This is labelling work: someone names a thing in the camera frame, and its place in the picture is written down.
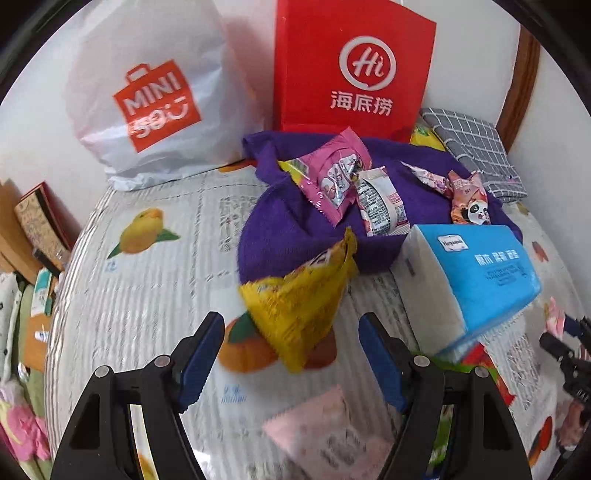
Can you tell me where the fruit print tablecloth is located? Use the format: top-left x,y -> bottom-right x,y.
44,157 -> 578,480

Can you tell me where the purple towel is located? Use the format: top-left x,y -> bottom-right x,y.
237,130 -> 523,283

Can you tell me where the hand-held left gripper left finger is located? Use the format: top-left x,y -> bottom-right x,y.
50,311 -> 226,480

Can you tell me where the wooden headboard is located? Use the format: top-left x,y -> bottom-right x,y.
0,180 -> 42,282

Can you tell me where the yellow snack packet red print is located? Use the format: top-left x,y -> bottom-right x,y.
239,228 -> 359,374

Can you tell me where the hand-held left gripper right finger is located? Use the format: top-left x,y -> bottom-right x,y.
359,312 -> 527,480

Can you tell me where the pale pink snack packet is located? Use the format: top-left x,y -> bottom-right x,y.
262,384 -> 393,480

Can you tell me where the green snack packet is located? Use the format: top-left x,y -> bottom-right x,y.
411,353 -> 467,462

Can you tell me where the red paper bag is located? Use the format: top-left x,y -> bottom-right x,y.
272,0 -> 437,144

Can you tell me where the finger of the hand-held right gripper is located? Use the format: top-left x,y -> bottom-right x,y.
564,315 -> 591,337
539,332 -> 583,370

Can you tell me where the small red packet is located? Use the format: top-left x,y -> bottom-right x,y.
462,344 -> 517,407

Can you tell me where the wooden nightstand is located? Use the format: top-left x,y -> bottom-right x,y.
18,314 -> 56,370

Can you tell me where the white pink snack packet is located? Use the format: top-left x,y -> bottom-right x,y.
355,167 -> 411,237

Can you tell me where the polka dot pillow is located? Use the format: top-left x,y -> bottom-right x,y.
0,272 -> 24,384

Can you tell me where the blue tissue pack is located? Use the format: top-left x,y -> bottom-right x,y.
390,224 -> 543,361

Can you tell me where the magenta snack packet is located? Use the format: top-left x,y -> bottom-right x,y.
295,128 -> 373,227

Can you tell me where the person's right forearm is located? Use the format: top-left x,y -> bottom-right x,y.
556,399 -> 583,455

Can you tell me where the small pink packet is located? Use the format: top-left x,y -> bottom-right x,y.
545,298 -> 567,340

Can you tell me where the white plastic shopping bag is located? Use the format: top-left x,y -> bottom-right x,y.
65,0 -> 273,190

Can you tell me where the green bed sheet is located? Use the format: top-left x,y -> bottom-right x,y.
9,286 -> 54,480

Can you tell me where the wooden door frame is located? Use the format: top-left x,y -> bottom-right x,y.
496,25 -> 541,151

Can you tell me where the pink patterned twisted packet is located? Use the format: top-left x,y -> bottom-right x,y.
404,162 -> 455,195

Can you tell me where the brown patterned box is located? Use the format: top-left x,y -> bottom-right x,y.
14,182 -> 79,268

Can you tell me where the panda face snack packet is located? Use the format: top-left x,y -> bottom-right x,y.
450,171 -> 492,227

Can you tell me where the plain yellow snack packet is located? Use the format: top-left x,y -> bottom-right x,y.
277,159 -> 315,185

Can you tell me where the yellow green packet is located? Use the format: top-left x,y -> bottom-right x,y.
410,121 -> 446,151

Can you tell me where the grey checked cloth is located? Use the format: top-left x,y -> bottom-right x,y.
420,107 -> 527,201

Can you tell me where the pink printed blanket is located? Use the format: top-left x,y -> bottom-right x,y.
0,383 -> 51,462

